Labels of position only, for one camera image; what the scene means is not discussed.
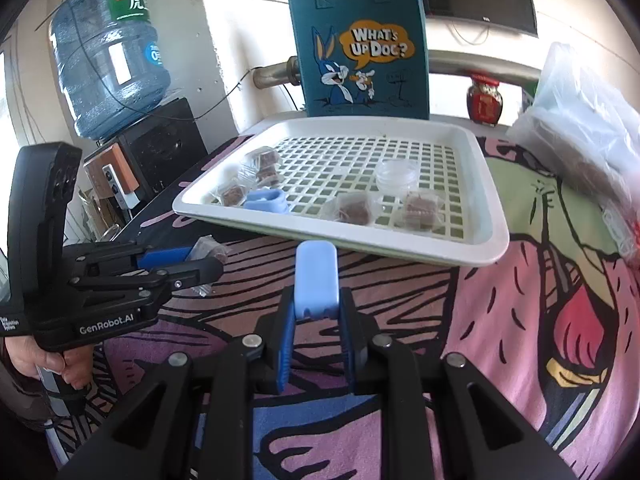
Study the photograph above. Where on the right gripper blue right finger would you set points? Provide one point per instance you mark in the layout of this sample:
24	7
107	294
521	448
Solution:
353	339

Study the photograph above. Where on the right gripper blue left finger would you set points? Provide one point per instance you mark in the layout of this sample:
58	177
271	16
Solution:
279	343

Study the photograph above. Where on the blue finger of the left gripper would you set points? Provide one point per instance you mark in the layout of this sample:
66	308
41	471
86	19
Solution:
160	258

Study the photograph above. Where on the blue rounded case piece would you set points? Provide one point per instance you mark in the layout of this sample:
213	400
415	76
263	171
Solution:
316	290

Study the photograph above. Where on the large brown powder packet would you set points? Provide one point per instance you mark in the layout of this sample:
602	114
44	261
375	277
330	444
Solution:
422	210

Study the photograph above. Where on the dark brown cube packet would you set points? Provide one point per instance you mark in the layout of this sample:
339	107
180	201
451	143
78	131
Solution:
264	163

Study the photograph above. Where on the clear round lid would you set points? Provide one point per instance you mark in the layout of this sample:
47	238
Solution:
397	176

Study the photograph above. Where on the tan brown cube packet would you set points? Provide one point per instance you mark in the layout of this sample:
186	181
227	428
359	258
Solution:
231	193

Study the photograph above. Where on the person's left hand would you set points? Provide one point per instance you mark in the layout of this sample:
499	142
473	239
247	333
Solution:
74	366

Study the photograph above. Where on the orange wooden small speaker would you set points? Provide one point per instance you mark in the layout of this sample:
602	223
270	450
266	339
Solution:
111	176

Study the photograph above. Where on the white perforated plastic tray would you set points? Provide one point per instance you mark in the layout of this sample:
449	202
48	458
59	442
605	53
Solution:
325	156

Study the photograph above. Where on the blue water jug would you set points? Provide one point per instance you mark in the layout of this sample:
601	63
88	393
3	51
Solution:
110	70

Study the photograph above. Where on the pink cartoon bedsheet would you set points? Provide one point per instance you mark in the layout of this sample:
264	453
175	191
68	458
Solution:
554	324

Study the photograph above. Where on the red sauce jar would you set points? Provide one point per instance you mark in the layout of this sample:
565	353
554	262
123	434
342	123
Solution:
483	100

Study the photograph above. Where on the teal Bugs Bunny tote bag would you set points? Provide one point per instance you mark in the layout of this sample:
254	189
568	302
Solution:
362	57

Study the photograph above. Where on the clear plastic bag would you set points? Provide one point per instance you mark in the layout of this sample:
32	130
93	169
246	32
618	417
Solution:
582	129

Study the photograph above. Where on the metal bed rail pipe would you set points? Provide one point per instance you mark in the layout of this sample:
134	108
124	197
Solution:
439	62

